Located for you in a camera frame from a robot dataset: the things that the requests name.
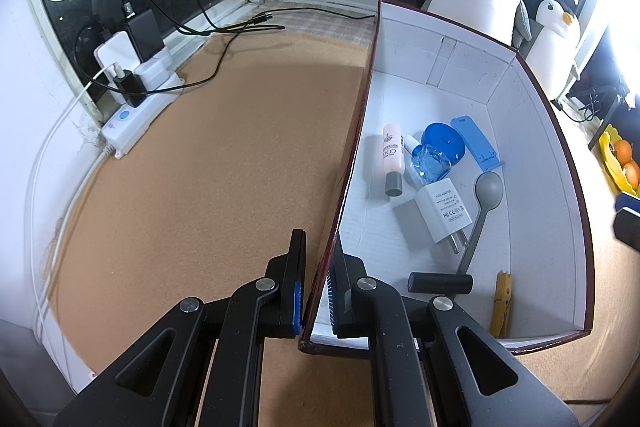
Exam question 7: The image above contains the wooden clothespin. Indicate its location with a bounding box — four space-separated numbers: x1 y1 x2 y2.
489 271 512 338

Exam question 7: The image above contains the black cable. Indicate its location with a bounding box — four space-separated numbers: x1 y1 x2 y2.
114 0 377 96

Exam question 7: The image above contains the red cardboard box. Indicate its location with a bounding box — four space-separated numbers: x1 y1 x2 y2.
300 2 594 357

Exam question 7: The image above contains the clear blue sanitizer bottle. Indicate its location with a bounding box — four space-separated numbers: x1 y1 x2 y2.
404 134 451 184

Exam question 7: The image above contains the small plush penguin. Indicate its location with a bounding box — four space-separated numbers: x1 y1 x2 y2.
521 0 582 100

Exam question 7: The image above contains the yellow fruit bowl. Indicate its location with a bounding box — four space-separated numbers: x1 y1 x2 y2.
598 124 639 196

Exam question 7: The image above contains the orange fruit back left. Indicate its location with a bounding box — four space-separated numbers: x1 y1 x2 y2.
614 140 632 166

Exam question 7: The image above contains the white cable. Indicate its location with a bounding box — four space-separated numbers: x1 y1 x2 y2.
27 63 122 348

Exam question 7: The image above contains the orange fruit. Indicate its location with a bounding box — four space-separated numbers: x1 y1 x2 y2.
623 159 640 191
614 140 632 166

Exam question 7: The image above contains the white power adapter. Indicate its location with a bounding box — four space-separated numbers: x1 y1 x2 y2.
93 31 141 80

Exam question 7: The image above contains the grey spoon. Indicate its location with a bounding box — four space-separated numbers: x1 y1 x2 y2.
457 171 504 275

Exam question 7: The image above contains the black power adapter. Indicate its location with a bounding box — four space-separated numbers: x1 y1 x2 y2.
125 9 165 63

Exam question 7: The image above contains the small black plug charger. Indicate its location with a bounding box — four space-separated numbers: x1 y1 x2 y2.
114 69 146 107

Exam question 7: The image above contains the orange fruit front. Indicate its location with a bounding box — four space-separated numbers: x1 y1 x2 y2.
623 159 640 191

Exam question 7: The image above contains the white power strip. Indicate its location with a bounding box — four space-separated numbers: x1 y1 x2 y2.
101 72 184 159

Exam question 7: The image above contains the white usb charger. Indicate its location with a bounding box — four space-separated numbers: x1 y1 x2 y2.
414 178 472 254

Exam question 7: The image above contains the pink cosmetic bottle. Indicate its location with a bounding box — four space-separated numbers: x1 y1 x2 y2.
382 124 405 197

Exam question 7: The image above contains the black lipstick tube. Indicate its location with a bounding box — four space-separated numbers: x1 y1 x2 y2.
407 272 473 295

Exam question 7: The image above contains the blue phone stand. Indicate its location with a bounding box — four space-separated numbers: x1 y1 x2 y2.
450 116 503 172

